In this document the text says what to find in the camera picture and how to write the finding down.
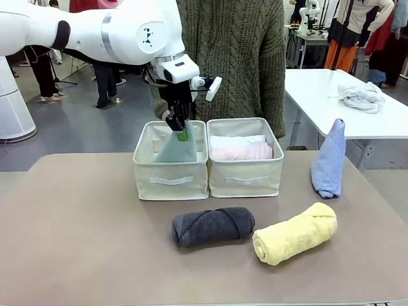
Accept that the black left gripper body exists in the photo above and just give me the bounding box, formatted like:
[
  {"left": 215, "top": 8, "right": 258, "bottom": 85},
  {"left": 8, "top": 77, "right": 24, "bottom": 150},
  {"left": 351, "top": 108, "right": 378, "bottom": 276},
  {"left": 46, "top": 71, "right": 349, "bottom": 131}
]
[{"left": 157, "top": 81, "right": 196, "bottom": 113}]

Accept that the teal towel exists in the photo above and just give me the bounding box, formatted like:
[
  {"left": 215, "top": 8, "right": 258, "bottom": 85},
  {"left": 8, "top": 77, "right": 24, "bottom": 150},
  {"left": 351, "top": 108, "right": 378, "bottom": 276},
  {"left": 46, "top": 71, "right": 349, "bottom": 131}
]
[{"left": 154, "top": 119, "right": 199, "bottom": 164}]

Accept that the white towel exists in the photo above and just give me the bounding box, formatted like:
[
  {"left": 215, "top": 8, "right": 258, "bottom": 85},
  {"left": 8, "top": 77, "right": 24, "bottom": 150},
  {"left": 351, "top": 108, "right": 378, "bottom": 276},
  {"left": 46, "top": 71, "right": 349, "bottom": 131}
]
[{"left": 210, "top": 134, "right": 267, "bottom": 149}]

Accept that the pink towel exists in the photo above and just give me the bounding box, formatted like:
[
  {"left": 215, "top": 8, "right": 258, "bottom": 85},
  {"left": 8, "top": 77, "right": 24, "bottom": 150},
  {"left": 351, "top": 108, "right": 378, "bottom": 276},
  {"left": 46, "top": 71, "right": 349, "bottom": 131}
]
[{"left": 210, "top": 141, "right": 274, "bottom": 161}]

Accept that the dark grey towel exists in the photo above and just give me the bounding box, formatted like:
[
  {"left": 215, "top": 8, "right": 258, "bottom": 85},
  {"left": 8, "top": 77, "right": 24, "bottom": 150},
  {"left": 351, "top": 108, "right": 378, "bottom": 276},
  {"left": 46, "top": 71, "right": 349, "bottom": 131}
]
[{"left": 171, "top": 207, "right": 256, "bottom": 248}]

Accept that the lavender blue towel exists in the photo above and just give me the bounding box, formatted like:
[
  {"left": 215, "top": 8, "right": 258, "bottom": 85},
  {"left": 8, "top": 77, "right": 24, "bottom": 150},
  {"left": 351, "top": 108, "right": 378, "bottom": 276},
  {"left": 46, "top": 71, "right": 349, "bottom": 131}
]
[{"left": 310, "top": 118, "right": 347, "bottom": 200}]

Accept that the yellow towel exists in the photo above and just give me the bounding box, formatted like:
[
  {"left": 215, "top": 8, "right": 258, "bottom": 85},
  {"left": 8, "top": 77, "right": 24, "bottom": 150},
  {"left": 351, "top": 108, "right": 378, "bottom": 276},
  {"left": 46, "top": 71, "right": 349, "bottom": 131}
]
[{"left": 252, "top": 201, "right": 339, "bottom": 266}]

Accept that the person's left forearm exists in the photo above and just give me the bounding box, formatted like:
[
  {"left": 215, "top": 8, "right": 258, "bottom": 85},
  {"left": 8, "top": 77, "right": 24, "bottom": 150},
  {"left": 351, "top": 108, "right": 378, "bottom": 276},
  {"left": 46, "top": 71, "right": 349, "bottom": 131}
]
[{"left": 262, "top": 71, "right": 287, "bottom": 140}]

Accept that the person's right forearm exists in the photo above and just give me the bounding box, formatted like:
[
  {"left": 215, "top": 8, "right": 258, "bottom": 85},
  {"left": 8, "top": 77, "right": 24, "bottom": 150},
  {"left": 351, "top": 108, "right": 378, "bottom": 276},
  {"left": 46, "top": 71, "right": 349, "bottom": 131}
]
[{"left": 150, "top": 91, "right": 171, "bottom": 120}]

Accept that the white folding chair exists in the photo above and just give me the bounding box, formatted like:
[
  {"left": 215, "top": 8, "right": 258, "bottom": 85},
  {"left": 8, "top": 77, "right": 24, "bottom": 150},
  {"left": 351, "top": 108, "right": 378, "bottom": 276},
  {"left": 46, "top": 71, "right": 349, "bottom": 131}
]
[{"left": 70, "top": 56, "right": 97, "bottom": 81}]

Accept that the cream fabric storage bin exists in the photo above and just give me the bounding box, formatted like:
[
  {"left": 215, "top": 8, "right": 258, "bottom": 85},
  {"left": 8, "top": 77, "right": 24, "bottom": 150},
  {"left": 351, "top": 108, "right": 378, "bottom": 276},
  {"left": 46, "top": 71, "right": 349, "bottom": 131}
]
[
  {"left": 133, "top": 120, "right": 210, "bottom": 201},
  {"left": 206, "top": 117, "right": 285, "bottom": 199}
]

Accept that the person in red pink top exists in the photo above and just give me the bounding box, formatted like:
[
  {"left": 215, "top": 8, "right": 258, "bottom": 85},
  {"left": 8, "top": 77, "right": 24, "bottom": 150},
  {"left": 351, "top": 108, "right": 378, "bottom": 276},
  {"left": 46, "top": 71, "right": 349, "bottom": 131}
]
[{"left": 69, "top": 0, "right": 127, "bottom": 109}]

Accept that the person in olive knit sweater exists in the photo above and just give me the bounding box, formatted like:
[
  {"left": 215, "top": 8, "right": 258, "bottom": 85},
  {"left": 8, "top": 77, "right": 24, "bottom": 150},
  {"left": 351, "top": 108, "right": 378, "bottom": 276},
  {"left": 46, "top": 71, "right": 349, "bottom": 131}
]
[{"left": 150, "top": 0, "right": 287, "bottom": 140}]

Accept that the white table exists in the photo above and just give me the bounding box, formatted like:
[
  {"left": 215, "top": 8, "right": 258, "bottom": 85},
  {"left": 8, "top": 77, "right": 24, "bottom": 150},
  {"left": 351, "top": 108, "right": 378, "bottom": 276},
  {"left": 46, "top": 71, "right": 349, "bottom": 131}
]
[{"left": 282, "top": 68, "right": 408, "bottom": 173}]

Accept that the grey background table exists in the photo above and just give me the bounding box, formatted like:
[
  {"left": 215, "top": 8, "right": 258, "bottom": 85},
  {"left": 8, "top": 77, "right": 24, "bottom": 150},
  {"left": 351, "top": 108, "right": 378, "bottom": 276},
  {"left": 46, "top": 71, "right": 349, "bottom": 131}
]
[{"left": 288, "top": 24, "right": 331, "bottom": 69}]

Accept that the small white background robot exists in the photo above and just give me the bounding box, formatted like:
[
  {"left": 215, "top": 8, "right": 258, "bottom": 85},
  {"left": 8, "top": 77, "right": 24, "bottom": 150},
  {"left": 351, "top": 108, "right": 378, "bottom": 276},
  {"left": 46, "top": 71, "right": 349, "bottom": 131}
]
[{"left": 298, "top": 0, "right": 320, "bottom": 34}]

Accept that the white cylindrical air purifier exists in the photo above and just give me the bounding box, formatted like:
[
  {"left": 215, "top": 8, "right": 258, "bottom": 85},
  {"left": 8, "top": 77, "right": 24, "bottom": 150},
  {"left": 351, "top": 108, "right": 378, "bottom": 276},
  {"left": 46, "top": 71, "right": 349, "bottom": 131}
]
[{"left": 0, "top": 54, "right": 37, "bottom": 141}]

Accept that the crumpled white cloth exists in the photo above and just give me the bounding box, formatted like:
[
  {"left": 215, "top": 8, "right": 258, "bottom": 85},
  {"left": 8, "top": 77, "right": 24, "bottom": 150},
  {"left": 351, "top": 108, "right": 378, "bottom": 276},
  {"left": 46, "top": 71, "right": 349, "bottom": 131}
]
[{"left": 337, "top": 81, "right": 387, "bottom": 114}]

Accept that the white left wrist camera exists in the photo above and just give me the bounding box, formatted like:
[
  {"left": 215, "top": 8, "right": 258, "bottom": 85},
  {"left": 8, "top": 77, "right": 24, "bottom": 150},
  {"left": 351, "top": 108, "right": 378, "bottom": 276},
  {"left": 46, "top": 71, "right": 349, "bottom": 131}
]
[{"left": 190, "top": 73, "right": 223, "bottom": 103}]

